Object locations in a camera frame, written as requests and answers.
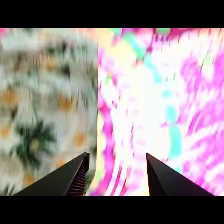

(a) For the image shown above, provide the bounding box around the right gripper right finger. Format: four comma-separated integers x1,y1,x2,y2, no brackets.
145,152,214,197

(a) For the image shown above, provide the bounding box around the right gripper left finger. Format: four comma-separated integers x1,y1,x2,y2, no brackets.
14,152,91,197

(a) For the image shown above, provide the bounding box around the white floral leaf-print shirt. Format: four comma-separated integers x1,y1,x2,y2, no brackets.
0,28,100,197

